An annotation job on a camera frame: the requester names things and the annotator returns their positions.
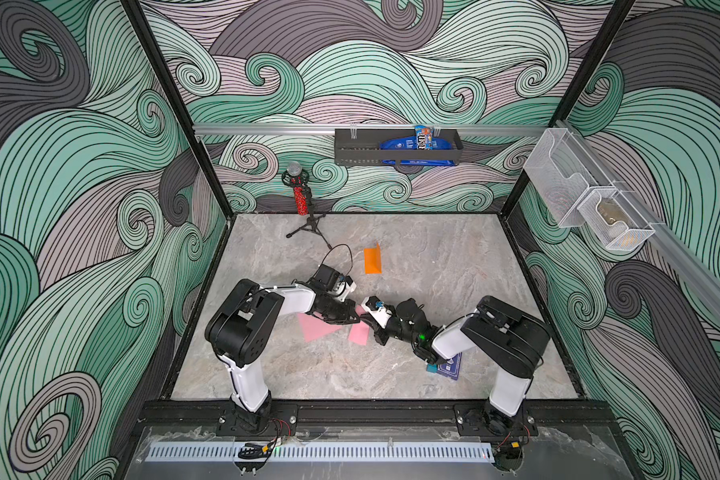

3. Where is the large clear plastic bin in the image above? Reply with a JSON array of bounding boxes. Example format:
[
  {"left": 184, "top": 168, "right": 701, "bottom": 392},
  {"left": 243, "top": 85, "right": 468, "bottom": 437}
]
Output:
[{"left": 524, "top": 128, "right": 595, "bottom": 228}]

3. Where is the pink paper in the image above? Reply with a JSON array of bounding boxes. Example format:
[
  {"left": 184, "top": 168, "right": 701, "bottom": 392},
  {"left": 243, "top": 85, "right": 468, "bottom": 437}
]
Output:
[
  {"left": 348, "top": 321, "right": 370, "bottom": 346},
  {"left": 297, "top": 313, "right": 341, "bottom": 342}
]

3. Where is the small clear plastic bin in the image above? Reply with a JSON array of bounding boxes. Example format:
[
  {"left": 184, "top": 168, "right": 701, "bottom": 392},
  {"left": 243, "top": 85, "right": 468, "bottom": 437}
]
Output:
[{"left": 577, "top": 187, "right": 655, "bottom": 252}]

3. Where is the orange square paper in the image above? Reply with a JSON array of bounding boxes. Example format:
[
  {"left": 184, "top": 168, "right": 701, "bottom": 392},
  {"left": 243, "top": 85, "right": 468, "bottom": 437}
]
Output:
[{"left": 363, "top": 244, "right": 382, "bottom": 275}]

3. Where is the aluminium rail wall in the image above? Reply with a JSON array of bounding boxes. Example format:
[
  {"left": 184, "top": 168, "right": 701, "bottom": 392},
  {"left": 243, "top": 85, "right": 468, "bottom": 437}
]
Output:
[
  {"left": 193, "top": 122, "right": 546, "bottom": 137},
  {"left": 555, "top": 120, "right": 720, "bottom": 326}
]

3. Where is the blue card box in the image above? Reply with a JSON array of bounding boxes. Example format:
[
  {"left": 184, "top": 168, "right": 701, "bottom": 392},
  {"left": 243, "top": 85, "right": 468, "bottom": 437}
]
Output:
[{"left": 435, "top": 353, "right": 462, "bottom": 381}]

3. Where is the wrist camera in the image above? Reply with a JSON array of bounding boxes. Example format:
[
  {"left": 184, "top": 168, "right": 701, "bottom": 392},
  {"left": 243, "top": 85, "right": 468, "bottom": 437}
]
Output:
[
  {"left": 329, "top": 275, "right": 357, "bottom": 302},
  {"left": 361, "top": 296, "right": 395, "bottom": 329}
]

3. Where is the aluminium rail right wall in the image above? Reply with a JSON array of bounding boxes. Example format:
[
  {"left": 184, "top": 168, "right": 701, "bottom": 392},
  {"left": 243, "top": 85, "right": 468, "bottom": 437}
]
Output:
[{"left": 555, "top": 120, "right": 720, "bottom": 326}]

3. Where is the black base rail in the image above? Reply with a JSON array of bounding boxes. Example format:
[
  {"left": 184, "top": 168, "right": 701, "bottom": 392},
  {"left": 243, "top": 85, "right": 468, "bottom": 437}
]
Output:
[{"left": 137, "top": 399, "right": 615, "bottom": 427}]

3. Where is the aluminium rail back wall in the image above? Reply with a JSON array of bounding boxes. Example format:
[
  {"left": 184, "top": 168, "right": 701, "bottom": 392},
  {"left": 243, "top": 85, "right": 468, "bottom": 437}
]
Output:
[{"left": 193, "top": 122, "right": 546, "bottom": 137}]

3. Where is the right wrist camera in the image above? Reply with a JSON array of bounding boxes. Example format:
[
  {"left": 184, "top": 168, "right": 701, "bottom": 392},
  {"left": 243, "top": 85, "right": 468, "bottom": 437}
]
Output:
[{"left": 361, "top": 296, "right": 395, "bottom": 329}]

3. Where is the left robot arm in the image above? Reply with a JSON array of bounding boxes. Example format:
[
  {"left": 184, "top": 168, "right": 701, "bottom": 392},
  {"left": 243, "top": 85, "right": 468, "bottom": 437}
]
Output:
[{"left": 204, "top": 265, "right": 359, "bottom": 423}]

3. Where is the blue snack packet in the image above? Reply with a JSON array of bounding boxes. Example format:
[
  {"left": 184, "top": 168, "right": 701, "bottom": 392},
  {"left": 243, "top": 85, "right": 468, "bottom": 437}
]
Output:
[{"left": 379, "top": 126, "right": 453, "bottom": 166}]

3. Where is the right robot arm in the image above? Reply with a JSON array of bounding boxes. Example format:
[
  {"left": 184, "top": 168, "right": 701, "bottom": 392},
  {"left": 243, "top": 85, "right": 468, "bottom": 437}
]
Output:
[{"left": 361, "top": 296, "right": 551, "bottom": 418}]

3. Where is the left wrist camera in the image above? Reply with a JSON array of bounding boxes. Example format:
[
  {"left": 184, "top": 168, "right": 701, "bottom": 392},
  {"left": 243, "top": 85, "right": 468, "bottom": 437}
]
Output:
[{"left": 329, "top": 275, "right": 357, "bottom": 302}]

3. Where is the black wall shelf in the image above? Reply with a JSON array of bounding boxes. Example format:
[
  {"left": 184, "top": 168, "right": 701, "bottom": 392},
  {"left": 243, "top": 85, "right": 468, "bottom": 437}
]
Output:
[{"left": 334, "top": 126, "right": 464, "bottom": 166}]

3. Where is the white slotted cable duct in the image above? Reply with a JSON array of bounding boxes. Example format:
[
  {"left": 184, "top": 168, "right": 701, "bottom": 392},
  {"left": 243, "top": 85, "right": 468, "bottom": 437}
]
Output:
[{"left": 145, "top": 441, "right": 494, "bottom": 463}]

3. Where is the microphone on tripod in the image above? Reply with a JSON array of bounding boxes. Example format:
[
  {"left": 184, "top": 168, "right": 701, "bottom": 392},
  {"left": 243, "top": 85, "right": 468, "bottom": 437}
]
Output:
[{"left": 281, "top": 161, "right": 332, "bottom": 249}]

